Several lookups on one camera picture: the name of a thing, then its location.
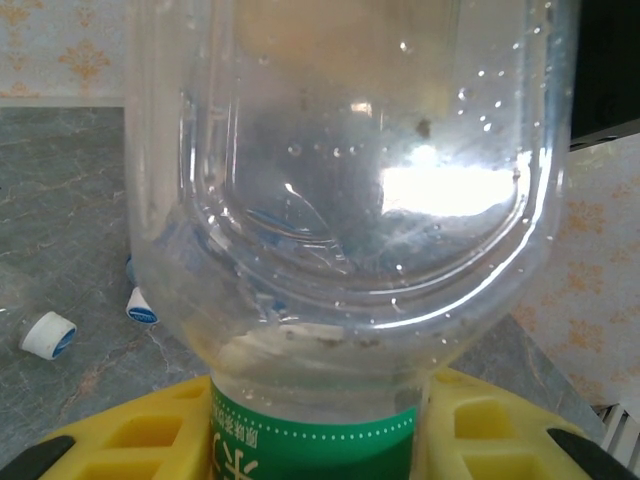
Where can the clear bottle with white cap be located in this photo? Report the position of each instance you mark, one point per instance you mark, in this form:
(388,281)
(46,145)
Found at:
(47,335)

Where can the clear bottle with green label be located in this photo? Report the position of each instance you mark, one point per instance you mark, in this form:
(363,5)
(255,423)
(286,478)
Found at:
(350,200)

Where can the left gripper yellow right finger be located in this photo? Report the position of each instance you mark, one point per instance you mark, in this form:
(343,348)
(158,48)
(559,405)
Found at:
(500,450)

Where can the blue-label bottle with white cap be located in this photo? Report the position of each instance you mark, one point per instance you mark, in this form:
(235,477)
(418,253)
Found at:
(140,310)

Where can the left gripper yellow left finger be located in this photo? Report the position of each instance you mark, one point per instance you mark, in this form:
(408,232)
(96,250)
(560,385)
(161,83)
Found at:
(125,450)

